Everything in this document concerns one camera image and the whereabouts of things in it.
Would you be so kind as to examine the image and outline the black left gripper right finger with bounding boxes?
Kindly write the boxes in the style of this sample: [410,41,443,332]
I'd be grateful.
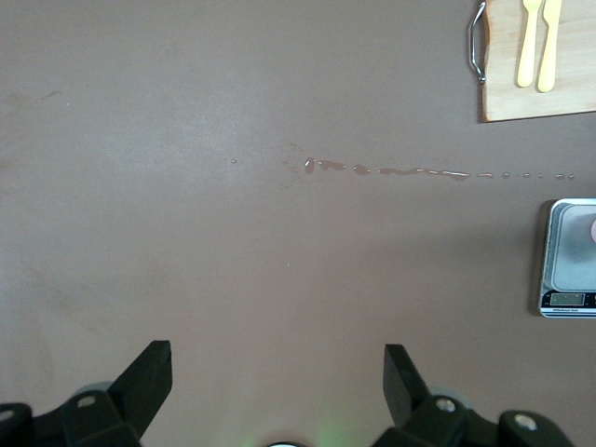
[374,344,497,447]

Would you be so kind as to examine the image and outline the yellow plastic knife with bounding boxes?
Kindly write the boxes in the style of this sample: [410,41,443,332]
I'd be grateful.
[535,0,564,93]

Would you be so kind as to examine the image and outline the wooden cutting board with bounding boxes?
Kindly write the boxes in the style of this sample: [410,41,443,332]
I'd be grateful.
[467,0,596,125]

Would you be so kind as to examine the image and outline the yellow plastic fork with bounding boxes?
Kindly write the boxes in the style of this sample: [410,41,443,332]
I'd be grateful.
[515,0,544,88]

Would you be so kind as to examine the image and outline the spilled brown sauce streak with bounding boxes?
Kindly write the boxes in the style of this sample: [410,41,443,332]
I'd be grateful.
[230,142,576,183]

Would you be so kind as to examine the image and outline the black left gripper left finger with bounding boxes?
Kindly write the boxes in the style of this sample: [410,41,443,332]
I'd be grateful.
[62,341,173,447]

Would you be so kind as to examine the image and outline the silver digital kitchen scale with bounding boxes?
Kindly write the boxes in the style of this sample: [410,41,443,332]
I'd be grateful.
[538,197,596,319]

